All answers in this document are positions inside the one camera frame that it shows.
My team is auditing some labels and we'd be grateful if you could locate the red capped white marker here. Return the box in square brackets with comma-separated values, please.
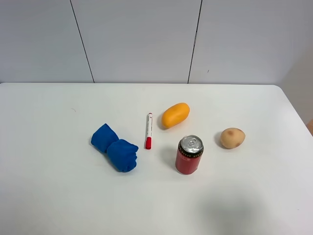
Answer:
[145, 113, 153, 149]

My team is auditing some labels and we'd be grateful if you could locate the red soda can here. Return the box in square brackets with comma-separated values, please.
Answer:
[175, 135, 204, 175]

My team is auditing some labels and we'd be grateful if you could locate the brown potato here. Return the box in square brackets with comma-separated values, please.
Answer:
[220, 128, 246, 149]

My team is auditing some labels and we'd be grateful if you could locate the orange yellow mango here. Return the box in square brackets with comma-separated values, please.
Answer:
[161, 103, 190, 129]

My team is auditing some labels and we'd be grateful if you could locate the blue crumpled cloth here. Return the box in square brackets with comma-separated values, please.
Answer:
[91, 124, 138, 172]

